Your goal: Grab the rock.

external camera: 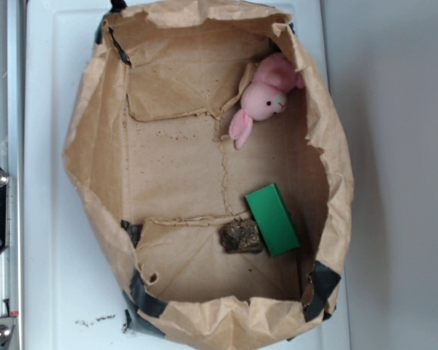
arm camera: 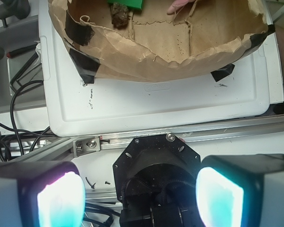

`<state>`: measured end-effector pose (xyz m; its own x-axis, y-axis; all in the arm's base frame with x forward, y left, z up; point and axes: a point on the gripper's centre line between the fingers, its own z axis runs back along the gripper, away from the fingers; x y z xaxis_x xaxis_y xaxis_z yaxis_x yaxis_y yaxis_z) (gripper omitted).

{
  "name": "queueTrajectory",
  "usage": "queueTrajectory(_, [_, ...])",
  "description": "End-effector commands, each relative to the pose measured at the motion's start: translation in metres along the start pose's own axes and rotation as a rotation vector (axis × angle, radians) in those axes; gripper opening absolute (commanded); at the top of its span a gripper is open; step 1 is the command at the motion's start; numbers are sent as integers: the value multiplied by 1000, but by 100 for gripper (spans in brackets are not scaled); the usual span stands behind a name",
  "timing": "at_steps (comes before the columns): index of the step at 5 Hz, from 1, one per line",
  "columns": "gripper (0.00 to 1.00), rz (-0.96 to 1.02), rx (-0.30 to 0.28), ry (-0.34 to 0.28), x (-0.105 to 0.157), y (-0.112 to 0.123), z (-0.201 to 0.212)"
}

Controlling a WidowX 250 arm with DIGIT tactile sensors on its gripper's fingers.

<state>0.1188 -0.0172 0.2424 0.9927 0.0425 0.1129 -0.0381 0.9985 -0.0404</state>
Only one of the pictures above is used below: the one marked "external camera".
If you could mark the dark brown rock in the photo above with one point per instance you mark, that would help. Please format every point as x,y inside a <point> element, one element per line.
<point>241,237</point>

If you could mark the green rectangular block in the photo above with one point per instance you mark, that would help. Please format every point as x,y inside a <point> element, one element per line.
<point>273,219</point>

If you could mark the pink plush bunny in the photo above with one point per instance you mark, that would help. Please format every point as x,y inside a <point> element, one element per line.
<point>266,95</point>

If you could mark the aluminium frame rail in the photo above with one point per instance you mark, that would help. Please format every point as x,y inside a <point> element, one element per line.
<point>12,29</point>

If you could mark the brown paper bag bin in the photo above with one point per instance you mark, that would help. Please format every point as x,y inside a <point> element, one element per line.
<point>148,151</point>

